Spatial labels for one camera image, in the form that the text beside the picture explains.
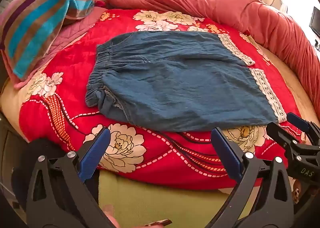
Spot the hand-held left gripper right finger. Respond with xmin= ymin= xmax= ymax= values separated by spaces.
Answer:
xmin=205 ymin=127 xmax=294 ymax=228

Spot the person's left hand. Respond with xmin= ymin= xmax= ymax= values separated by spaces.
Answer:
xmin=102 ymin=204 xmax=173 ymax=228

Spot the blue denim pants lace hem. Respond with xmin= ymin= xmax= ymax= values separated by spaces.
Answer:
xmin=85 ymin=30 xmax=287 ymax=133

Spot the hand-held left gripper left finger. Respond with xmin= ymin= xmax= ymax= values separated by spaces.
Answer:
xmin=26 ymin=126 xmax=112 ymax=228

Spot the person's green garment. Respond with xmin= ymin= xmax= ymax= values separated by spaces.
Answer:
xmin=99 ymin=170 xmax=253 ymax=228

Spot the pink quilted pillow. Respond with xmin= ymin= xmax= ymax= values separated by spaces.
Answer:
xmin=2 ymin=6 xmax=108 ymax=91

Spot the salmon red duvet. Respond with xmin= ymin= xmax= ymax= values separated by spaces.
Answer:
xmin=101 ymin=0 xmax=320 ymax=118

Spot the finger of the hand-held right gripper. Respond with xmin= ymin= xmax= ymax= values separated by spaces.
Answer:
xmin=266 ymin=122 xmax=302 ymax=152
xmin=287 ymin=112 xmax=320 ymax=144

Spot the dark monitor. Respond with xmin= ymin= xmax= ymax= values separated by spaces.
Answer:
xmin=309 ymin=6 xmax=320 ymax=37

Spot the striped towel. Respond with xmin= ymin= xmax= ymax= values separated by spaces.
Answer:
xmin=0 ymin=0 xmax=95 ymax=81

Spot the red floral blanket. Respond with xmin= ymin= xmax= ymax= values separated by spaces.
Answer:
xmin=19 ymin=9 xmax=304 ymax=191

